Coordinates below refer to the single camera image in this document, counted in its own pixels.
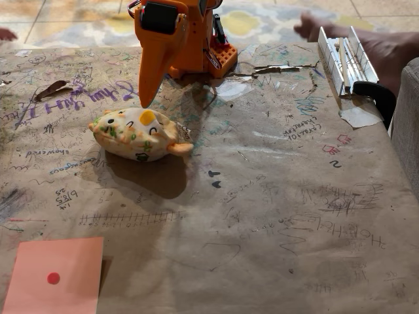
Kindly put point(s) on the pink paper sheet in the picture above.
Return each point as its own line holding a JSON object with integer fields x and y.
{"x": 65, "y": 258}

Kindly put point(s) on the large black C clamp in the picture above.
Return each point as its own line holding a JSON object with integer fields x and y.
{"x": 381, "y": 95}

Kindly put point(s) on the cream cat plush toy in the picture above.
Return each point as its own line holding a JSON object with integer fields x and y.
{"x": 137, "y": 137}

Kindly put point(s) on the scribbled brown paper table cover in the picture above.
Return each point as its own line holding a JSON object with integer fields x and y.
{"x": 248, "y": 196}

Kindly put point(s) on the grey fabric sofa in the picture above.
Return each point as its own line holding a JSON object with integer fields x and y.
{"x": 407, "y": 124}

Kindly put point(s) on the grey yellow patterned rug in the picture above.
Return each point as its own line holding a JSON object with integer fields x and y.
{"x": 262, "y": 23}

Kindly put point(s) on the small red round object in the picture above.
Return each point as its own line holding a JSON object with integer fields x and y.
{"x": 53, "y": 278}

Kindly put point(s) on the torn paper strip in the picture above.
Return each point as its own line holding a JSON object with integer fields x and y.
{"x": 278, "y": 68}

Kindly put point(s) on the thin wooden stick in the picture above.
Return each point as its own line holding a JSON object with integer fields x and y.
{"x": 343, "y": 62}

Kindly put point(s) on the aluminium miter box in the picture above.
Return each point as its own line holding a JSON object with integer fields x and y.
{"x": 352, "y": 62}

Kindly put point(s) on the orange gripper black motor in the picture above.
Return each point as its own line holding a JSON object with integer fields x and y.
{"x": 156, "y": 44}

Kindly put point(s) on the orange robot arm with base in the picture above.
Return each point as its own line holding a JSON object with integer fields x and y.
{"x": 193, "y": 42}

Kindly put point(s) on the person's bare foot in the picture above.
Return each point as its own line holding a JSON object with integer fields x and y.
{"x": 7, "y": 33}
{"x": 389, "y": 49}

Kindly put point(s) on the small black table clamp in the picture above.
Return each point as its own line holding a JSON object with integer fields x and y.
{"x": 220, "y": 31}

